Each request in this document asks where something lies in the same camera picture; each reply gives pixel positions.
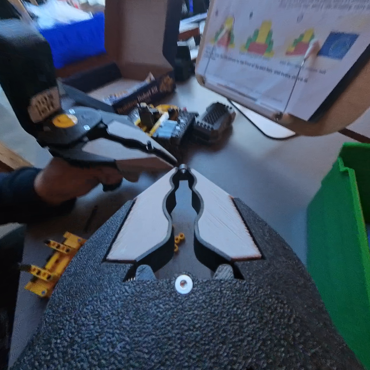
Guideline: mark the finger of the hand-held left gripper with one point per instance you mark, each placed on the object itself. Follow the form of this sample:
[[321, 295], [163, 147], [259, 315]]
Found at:
[[115, 151], [130, 135]]

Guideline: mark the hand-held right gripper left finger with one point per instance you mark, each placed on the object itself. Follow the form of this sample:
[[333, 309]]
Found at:
[[141, 231]]

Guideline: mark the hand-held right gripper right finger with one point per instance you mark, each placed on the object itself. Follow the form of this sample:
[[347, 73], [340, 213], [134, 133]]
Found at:
[[225, 231]]

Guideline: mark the person's left forearm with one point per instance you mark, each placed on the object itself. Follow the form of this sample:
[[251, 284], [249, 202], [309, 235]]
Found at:
[[17, 196]]

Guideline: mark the grey desk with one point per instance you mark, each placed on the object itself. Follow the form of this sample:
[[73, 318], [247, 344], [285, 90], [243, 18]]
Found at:
[[260, 173]]

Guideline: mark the person's left hand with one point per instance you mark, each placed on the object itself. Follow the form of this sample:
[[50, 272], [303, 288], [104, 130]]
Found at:
[[63, 182]]

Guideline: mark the yellow angled block beam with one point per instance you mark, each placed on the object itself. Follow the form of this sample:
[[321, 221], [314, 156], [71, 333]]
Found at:
[[179, 241]]

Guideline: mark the black yellow toy block vehicle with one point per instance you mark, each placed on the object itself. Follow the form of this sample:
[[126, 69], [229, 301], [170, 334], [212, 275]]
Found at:
[[170, 127]]

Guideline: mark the blue storage bin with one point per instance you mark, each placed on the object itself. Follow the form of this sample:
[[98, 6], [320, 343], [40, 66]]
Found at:
[[75, 40]]

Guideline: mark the dark grey studded block shell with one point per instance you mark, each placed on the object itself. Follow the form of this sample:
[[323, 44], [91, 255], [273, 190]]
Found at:
[[214, 121]]

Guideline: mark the wooden table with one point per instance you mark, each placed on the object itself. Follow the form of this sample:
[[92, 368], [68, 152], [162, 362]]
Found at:
[[11, 159]]

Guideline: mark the black device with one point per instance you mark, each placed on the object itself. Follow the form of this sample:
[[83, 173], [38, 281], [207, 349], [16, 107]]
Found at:
[[182, 57]]

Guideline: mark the brown cardboard box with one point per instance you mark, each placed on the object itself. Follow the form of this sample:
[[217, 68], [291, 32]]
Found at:
[[135, 34]]

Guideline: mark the green storage bin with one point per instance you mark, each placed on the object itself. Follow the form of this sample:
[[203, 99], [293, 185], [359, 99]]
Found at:
[[338, 245]]

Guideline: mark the person's dark clothed body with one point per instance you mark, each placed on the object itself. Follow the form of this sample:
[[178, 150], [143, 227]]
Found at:
[[8, 274]]

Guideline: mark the instruction sheet on stand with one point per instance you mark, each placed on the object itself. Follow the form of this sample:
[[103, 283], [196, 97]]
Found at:
[[326, 124]]

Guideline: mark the printed instruction sheet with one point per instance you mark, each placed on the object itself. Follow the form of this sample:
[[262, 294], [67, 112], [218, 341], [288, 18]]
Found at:
[[274, 63]]

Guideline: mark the yellow block frame assembly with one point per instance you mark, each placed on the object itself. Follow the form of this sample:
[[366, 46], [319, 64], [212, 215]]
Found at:
[[52, 266]]

